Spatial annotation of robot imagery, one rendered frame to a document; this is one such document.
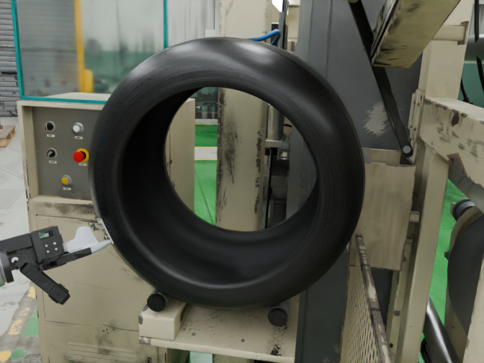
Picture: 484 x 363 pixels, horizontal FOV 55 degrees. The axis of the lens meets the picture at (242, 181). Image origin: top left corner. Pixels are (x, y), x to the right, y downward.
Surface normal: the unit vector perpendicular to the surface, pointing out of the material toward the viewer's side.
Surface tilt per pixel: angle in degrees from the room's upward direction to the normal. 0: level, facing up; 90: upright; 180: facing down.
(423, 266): 90
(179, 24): 90
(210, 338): 0
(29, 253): 70
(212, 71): 79
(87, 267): 90
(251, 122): 90
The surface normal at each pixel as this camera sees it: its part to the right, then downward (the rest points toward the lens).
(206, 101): 0.18, 0.27
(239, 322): 0.04, -0.96
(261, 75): -0.08, 0.09
